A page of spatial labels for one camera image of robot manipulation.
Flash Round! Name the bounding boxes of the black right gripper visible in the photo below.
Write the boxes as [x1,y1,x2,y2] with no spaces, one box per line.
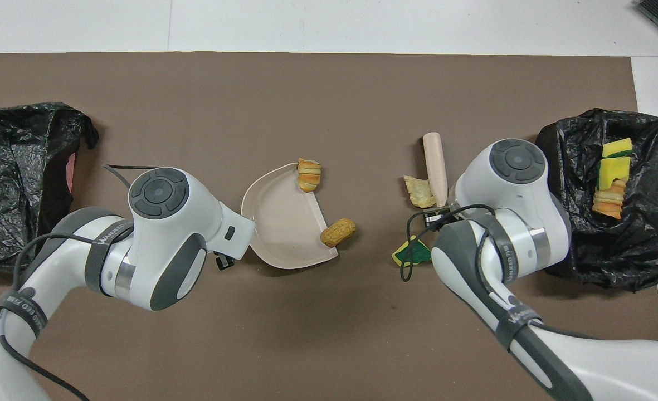
[423,206,462,226]

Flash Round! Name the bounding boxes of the pale yellow foam chunk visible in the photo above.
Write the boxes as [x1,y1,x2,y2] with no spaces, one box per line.
[296,158,323,193]
[403,175,436,209]

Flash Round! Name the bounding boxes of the green and yellow sponge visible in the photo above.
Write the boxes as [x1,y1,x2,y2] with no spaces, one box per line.
[391,234,433,267]

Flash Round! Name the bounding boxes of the beige hand brush black bristles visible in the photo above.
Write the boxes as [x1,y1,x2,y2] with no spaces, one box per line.
[422,132,450,208]

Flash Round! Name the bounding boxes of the beige plastic dustpan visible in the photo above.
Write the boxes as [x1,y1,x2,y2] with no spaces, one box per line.
[241,162,339,270]

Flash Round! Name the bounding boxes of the tan layered foam chunk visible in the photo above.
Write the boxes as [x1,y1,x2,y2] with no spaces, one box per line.
[592,179,626,219]

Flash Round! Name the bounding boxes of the yellow sponge piece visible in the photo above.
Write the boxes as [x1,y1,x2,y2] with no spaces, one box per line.
[597,157,632,192]
[602,138,633,160]

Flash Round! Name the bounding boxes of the black bag lined bin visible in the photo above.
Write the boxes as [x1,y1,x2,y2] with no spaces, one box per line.
[534,109,658,293]
[0,102,100,273]

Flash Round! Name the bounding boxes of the brown paper table mat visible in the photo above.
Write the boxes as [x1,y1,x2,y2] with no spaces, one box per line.
[0,52,658,401]

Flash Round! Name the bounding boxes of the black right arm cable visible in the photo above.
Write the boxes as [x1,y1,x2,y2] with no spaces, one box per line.
[399,204,602,340]

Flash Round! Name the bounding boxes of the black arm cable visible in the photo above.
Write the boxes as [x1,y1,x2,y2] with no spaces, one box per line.
[0,164,159,401]
[399,204,602,340]

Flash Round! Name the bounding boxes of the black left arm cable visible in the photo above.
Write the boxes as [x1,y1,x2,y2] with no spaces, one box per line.
[0,164,159,401]

